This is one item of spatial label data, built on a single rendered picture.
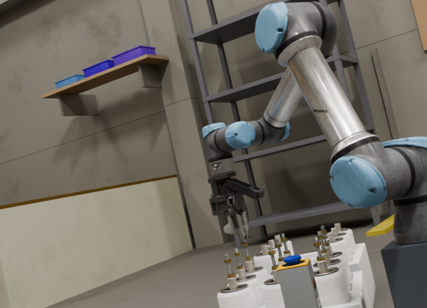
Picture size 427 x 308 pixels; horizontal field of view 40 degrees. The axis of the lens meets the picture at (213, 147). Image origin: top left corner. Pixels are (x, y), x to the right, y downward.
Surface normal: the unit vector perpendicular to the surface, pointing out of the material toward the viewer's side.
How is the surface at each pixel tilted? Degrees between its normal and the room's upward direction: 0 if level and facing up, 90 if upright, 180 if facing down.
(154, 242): 90
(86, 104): 90
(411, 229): 72
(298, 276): 90
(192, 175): 90
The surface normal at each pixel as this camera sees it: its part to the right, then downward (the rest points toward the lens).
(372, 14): -0.51, 0.06
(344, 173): -0.77, 0.27
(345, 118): 0.05, -0.40
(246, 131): 0.51, -0.18
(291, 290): -0.25, 0.00
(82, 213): 0.83, -0.22
